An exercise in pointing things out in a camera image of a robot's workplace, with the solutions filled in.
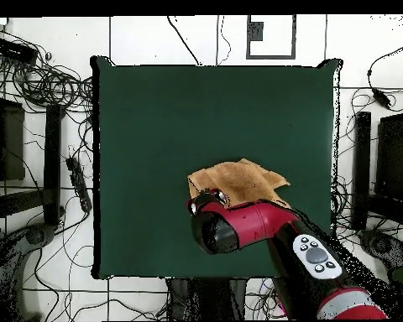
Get tan terry towel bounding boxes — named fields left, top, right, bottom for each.
left=186, top=158, right=291, bottom=210

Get black upright stand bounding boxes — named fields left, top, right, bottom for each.
left=165, top=277, right=248, bottom=321

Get dark green table cloth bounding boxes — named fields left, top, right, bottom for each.
left=91, top=55, right=343, bottom=281

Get black power strip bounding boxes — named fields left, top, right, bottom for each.
left=65, top=156, right=93, bottom=213

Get grey stand leg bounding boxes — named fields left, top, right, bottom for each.
left=357, top=229, right=403, bottom=273
left=0, top=222, right=59, bottom=321

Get black power adapter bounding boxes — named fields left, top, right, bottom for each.
left=371, top=87, right=392, bottom=110

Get black electronics box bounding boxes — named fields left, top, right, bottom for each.
left=0, top=36, right=39, bottom=65

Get black metal frame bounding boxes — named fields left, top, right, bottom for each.
left=0, top=75, right=66, bottom=229
left=350, top=86, right=403, bottom=232

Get tangled black cable bundle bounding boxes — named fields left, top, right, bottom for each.
left=0, top=26, right=95, bottom=115

